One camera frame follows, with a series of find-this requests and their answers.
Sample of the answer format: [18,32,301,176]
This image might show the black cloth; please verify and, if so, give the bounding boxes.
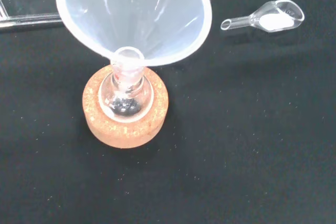
[0,0,336,224]

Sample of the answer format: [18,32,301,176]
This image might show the translucent plastic funnel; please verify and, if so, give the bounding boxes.
[55,0,213,68]

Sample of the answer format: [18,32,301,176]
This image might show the cork ring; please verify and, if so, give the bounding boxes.
[82,65,177,150]

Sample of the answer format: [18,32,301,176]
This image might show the clear acrylic funnel stand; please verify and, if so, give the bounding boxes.
[0,0,65,32]

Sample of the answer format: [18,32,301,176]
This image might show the small round-bottom glass flask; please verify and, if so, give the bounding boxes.
[99,47,154,123]

